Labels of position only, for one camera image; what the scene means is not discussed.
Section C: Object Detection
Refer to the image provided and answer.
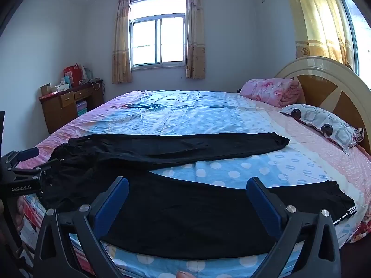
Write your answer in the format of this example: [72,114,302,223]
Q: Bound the black pants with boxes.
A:
[39,132,358,261]

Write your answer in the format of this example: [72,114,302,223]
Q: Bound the person left hand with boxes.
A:
[14,196,25,232]

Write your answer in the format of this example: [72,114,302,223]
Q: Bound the brown wooden desk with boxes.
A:
[39,79,104,134]

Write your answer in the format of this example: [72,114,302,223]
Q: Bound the boxes on desk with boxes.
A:
[40,76,71,96]

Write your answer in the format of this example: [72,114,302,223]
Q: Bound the red gift bag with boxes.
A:
[64,63,82,87]

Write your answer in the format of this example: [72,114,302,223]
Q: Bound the blue pink bed sheet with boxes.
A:
[17,89,371,278]

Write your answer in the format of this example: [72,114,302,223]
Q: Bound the left yellow curtain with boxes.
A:
[112,0,132,84]

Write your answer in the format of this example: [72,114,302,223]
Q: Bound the grey patterned pillow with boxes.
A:
[279,104,365,155]

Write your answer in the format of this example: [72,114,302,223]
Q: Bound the cream wooden headboard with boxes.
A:
[276,56,370,153]

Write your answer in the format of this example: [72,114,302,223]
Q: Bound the back window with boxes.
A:
[130,0,186,68]

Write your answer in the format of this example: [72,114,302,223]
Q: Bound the right yellow curtain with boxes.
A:
[184,0,206,79]

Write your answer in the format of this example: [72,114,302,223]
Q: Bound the side yellow curtain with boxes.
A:
[289,0,355,70]

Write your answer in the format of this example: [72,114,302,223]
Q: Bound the side window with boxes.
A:
[342,0,371,88]

